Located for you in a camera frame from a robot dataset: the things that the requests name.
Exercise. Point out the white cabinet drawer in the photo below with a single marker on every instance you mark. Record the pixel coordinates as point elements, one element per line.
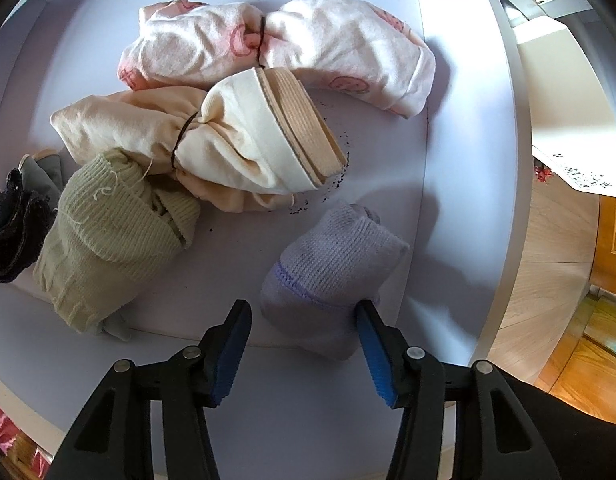
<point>378,170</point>

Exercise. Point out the dark knit sock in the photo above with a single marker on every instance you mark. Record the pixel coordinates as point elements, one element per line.
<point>18,240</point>

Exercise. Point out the pink satin cloth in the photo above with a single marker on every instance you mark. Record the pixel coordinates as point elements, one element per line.
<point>8,435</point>

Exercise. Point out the lavender sock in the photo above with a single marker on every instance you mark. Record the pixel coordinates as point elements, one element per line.
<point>328,260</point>

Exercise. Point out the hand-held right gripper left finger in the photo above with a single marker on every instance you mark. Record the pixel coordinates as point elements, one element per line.
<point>228,360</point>

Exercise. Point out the wooden door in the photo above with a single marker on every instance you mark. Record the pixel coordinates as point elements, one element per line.
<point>613,245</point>

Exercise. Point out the grey sock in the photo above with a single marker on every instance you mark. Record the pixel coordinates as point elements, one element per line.
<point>45,172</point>

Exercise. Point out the green knit sock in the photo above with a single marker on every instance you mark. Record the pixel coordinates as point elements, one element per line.
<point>103,240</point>

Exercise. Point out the small red ornament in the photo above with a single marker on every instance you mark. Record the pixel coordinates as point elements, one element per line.
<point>543,174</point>

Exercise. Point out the pink printed cloth bundle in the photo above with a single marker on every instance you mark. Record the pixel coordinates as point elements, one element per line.
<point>338,45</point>

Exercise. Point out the cream cloth bundle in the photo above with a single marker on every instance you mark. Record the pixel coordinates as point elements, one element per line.
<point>228,150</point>

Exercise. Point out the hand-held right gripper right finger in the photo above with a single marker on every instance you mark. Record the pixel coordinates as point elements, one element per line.
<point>378,360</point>

